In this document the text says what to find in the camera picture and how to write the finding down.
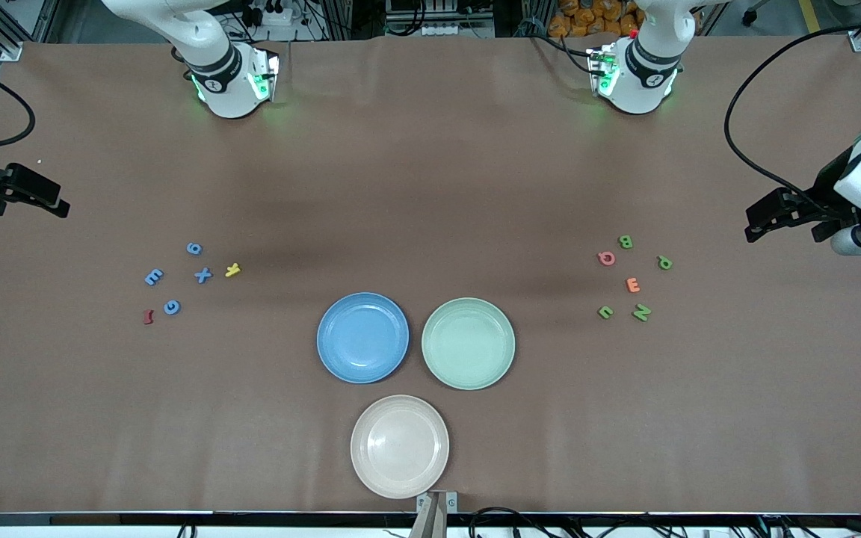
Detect bag of orange fruit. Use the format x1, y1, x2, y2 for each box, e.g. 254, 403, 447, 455
548, 0, 644, 38

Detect white power strip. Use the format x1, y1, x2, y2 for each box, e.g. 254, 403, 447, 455
414, 21, 469, 38
250, 0, 298, 28

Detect light green plate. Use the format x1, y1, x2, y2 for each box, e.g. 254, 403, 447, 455
422, 297, 516, 391

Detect brown table cover sheet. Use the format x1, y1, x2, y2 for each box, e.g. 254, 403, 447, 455
0, 34, 861, 516

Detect blue plate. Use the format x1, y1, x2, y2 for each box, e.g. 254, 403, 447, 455
317, 292, 410, 385

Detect beige plate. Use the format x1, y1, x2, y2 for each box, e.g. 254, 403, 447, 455
351, 395, 450, 500

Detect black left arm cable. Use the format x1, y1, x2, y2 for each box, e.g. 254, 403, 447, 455
724, 22, 861, 202

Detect black table edge rail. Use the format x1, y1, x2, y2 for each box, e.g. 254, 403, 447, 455
0, 511, 861, 528

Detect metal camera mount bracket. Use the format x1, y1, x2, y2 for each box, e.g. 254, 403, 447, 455
416, 491, 459, 538

